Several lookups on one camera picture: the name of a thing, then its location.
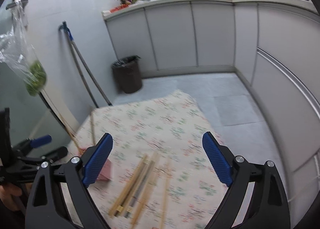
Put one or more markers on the dark brown trash bin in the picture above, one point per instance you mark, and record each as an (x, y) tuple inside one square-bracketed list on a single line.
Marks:
[(127, 74)]

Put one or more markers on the dark chopstick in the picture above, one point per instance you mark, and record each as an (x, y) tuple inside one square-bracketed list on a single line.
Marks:
[(137, 192)]

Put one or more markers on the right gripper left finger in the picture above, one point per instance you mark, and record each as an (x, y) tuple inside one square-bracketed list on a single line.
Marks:
[(46, 207)]

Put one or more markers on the bamboo chopstick five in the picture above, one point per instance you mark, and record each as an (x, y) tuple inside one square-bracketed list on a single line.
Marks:
[(92, 123)]

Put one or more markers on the black door handle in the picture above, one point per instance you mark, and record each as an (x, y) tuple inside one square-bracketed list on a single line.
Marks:
[(16, 3)]

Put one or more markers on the broom handle grey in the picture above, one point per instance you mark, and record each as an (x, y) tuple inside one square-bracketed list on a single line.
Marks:
[(78, 68)]

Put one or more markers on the floral tablecloth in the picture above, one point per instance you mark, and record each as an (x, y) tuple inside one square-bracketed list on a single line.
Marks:
[(173, 127)]

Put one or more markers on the bamboo chopstick three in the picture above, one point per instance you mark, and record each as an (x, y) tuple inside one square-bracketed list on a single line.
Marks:
[(146, 192)]

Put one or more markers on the person's left hand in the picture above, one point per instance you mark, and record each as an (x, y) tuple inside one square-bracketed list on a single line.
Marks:
[(7, 193)]

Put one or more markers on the bamboo chopstick one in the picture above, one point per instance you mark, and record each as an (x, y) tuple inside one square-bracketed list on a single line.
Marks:
[(129, 185)]

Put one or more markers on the pink perforated utensil holder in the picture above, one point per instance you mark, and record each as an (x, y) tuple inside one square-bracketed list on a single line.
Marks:
[(105, 171)]

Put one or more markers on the plastic bag of greens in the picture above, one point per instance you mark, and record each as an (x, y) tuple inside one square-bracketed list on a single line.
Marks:
[(19, 54)]

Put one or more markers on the bamboo chopstick four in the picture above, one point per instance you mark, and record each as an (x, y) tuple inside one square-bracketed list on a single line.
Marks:
[(165, 194)]

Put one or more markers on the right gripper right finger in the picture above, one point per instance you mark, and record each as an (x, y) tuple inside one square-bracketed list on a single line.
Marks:
[(268, 206)]

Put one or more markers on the bamboo chopstick six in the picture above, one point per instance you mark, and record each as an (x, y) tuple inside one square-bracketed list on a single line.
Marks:
[(63, 123)]

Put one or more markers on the bamboo chopstick two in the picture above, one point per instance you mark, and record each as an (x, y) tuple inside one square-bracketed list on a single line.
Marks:
[(141, 176)]

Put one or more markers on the white kitchen cabinet run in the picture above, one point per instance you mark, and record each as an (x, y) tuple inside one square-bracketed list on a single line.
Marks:
[(273, 47)]

